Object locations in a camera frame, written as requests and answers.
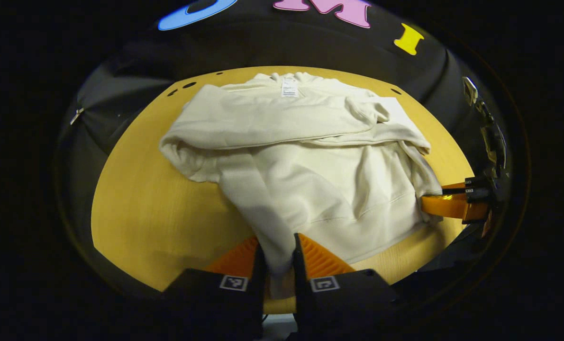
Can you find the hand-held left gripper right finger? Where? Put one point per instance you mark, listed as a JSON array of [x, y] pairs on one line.
[[300, 284]]

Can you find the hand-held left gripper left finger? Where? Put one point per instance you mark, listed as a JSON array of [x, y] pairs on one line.
[[258, 284]]

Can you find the white sweatshirt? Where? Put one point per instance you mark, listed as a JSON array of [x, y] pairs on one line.
[[310, 180]]

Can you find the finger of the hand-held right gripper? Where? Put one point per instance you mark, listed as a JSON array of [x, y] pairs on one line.
[[455, 188], [445, 206]]

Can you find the small white clip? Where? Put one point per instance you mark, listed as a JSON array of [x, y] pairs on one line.
[[77, 115]]

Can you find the black backdrop cloth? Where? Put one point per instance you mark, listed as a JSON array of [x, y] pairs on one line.
[[310, 45]]

